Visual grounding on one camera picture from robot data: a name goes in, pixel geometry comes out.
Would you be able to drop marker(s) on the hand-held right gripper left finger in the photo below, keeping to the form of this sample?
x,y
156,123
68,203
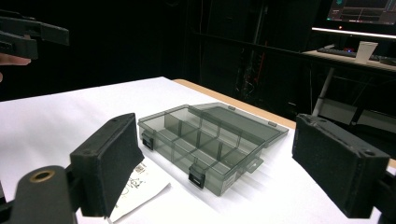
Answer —
x,y
106,161

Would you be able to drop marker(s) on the wooden desk with white legs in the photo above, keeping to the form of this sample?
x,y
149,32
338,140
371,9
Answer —
x,y
342,60

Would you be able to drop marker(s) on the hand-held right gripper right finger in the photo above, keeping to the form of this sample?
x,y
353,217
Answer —
x,y
336,165

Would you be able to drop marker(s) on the dark metal rack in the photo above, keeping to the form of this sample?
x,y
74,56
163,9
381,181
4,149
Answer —
x,y
243,62

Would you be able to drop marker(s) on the white paper cup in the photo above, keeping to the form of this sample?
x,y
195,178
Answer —
x,y
366,52

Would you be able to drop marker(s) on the computer monitor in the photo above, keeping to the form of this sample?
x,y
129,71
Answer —
x,y
362,12

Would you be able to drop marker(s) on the black keyboard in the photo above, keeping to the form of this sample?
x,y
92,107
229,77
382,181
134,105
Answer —
x,y
337,52

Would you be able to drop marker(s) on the white printed paper leaflet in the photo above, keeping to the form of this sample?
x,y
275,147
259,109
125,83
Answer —
x,y
140,189

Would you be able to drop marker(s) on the clear grey compartment storage box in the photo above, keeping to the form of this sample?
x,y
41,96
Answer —
x,y
205,146

